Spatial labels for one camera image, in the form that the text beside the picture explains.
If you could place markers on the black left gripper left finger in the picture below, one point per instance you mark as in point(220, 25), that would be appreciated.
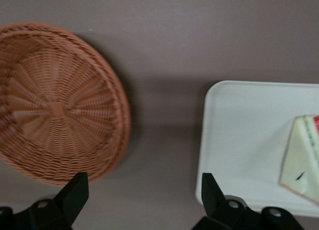
point(72, 197)

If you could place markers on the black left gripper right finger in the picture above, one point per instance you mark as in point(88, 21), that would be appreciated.
point(214, 200)

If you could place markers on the triangular sandwich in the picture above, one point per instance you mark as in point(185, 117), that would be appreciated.
point(301, 162)

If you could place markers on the cream rectangular tray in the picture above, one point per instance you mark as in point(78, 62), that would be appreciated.
point(244, 140)

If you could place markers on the large round wicker basket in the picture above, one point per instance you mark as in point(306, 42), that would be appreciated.
point(54, 108)

